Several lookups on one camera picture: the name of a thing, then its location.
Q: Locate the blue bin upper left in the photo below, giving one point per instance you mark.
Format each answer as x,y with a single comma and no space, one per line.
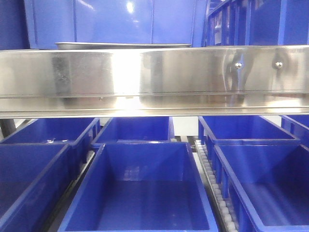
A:
116,21

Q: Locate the blue bin far right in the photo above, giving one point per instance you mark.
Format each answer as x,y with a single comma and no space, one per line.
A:
297,125

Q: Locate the blue bin lower left back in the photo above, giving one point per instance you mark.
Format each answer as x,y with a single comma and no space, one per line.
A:
78,133

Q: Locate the blue bin lower right back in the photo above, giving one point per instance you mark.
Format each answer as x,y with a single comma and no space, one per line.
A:
241,130

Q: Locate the blue bin lower centre front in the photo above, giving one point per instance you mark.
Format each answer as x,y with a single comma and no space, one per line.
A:
141,187

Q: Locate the large blue bin upper right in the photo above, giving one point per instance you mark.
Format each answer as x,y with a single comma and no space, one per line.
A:
258,22

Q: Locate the blue bin lower centre back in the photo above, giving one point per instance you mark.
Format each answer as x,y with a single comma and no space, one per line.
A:
124,129

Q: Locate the silver metal tray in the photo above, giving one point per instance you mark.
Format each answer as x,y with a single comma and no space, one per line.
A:
92,46

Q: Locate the blue bin lower right front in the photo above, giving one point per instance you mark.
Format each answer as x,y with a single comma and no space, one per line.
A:
268,186

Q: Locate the stainless steel front rail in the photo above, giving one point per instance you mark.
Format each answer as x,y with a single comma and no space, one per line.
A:
216,80

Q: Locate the blue bin lower left front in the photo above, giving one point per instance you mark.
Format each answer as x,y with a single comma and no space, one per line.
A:
32,179

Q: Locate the lower white roller track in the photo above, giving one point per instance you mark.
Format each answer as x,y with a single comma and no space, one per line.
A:
223,208

